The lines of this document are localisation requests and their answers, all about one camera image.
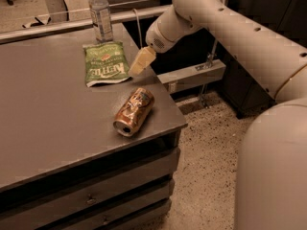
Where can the green jalapeno chip bag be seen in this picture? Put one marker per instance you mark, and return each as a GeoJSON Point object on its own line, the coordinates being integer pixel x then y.
{"type": "Point", "coordinates": [105, 63]}

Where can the grey metal rail frame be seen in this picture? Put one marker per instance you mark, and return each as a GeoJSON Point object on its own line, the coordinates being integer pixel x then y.
{"type": "Point", "coordinates": [175, 81]}

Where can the dark cabinet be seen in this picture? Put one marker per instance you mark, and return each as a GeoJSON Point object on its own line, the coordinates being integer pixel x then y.
{"type": "Point", "coordinates": [265, 46]}

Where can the crushed orange soda can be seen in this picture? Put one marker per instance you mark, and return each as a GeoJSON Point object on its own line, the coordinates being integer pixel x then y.
{"type": "Point", "coordinates": [134, 111]}

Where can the clear blue plastic water bottle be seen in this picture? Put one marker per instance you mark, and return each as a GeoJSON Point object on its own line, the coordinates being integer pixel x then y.
{"type": "Point", "coordinates": [100, 15]}

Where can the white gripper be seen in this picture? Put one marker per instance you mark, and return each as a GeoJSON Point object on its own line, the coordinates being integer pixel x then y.
{"type": "Point", "coordinates": [155, 38]}

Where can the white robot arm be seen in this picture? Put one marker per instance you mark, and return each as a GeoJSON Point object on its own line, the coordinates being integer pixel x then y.
{"type": "Point", "coordinates": [271, 183]}

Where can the grey drawer cabinet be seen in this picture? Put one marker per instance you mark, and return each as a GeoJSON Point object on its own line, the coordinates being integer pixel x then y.
{"type": "Point", "coordinates": [54, 184]}

